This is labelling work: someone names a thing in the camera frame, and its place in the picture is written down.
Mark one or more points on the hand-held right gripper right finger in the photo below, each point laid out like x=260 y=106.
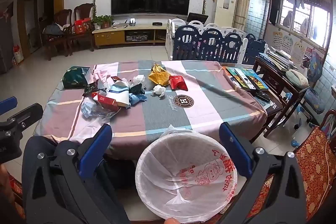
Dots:
x=233 y=151

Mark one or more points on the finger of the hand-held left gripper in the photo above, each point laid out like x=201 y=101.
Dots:
x=8 y=105
x=25 y=115

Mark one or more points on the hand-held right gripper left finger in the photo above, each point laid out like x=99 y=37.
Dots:
x=97 y=144

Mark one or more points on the light blue face mask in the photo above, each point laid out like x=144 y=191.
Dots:
x=86 y=108

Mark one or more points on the red carton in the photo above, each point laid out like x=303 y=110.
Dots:
x=105 y=102

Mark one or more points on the white lined waste bin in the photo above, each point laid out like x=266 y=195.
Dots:
x=183 y=187

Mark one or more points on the gold foil wrapper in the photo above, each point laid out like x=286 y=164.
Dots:
x=158 y=75

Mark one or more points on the person's left forearm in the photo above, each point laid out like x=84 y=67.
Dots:
x=4 y=187

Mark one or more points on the person's right hand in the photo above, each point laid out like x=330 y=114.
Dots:
x=172 y=221

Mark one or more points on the clear plastic wrapper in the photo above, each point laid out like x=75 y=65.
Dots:
x=101 y=113

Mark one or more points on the red and white bag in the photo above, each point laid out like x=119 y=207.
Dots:
x=18 y=54

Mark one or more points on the blue plastic bag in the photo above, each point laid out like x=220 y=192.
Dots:
x=137 y=98

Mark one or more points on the dark green bag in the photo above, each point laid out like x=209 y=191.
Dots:
x=74 y=78

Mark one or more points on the pink packet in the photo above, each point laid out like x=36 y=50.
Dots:
x=102 y=75

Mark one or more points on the striped plaid tablecloth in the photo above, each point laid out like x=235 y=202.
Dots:
x=162 y=116

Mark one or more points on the row of picture books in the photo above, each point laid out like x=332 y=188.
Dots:
x=258 y=81

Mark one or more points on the dark wooden chair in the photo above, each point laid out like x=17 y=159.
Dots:
x=84 y=11
x=56 y=43

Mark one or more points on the crumpled white tissue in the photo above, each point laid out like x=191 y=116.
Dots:
x=158 y=90

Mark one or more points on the dark wooden side table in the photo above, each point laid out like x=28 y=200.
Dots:
x=278 y=82

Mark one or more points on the red gold patterned cushion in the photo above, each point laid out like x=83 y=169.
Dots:
x=317 y=169

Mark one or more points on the red snack packet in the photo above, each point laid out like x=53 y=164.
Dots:
x=178 y=83

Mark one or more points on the grey cushion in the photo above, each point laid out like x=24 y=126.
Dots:
x=298 y=78

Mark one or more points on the stack of books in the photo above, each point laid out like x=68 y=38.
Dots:
x=277 y=58

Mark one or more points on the red gift box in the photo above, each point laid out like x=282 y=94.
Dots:
x=83 y=26

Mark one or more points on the yellow wooden television cabinet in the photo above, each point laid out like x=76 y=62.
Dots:
x=110 y=37

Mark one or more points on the navy and white playpen fence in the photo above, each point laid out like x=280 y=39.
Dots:
x=210 y=43

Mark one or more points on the blue child backpack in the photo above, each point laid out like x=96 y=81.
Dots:
x=315 y=74

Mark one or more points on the black audio amplifier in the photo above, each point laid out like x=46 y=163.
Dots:
x=137 y=37

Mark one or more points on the potted green plant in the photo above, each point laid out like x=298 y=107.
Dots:
x=103 y=20

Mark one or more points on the small desk clock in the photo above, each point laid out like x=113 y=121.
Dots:
x=133 y=22

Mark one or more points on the black router box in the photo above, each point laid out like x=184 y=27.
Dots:
x=157 y=23

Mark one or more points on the black framed screen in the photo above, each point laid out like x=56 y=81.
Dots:
x=197 y=18

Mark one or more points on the cream standing air conditioner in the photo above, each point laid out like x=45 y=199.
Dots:
x=224 y=3

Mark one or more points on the window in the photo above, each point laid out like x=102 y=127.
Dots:
x=307 y=16

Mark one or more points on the hanging dark garment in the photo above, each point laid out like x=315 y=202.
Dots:
x=274 y=3

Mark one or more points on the wall charts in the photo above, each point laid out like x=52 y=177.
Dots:
x=286 y=43

